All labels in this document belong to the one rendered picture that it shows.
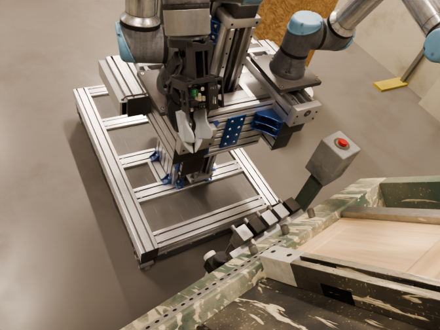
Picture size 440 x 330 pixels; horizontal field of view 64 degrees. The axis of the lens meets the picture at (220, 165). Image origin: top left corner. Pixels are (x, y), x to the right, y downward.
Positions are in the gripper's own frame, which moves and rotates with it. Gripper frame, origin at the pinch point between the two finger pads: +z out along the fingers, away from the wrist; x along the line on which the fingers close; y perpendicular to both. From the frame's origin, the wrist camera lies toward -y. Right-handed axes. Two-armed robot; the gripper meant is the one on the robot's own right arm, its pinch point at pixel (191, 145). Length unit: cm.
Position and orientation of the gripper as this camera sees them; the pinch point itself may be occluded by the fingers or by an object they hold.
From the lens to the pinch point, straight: 68.6
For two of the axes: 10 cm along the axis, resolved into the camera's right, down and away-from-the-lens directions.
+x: 8.6, -2.4, 4.5
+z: 0.3, 9.0, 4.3
